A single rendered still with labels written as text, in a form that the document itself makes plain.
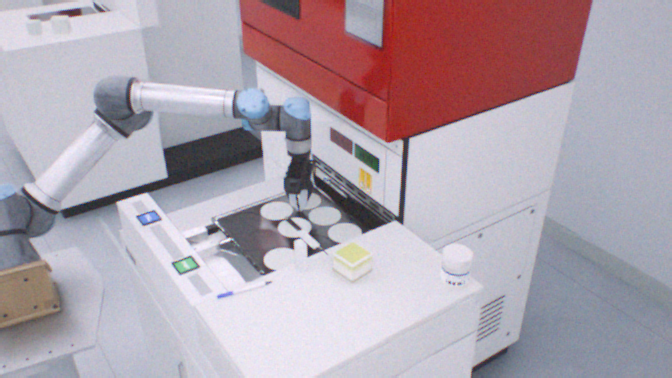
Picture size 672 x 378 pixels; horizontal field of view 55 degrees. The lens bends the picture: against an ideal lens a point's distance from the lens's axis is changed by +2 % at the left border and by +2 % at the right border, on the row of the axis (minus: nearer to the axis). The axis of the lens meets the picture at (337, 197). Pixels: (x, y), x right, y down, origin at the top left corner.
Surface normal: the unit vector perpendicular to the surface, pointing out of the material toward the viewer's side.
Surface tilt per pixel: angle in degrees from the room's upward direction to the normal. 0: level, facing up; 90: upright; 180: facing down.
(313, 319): 0
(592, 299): 0
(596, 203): 90
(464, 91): 90
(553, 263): 0
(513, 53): 90
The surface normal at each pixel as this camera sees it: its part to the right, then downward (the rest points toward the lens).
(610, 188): -0.82, 0.31
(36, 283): 0.43, 0.49
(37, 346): 0.00, -0.84
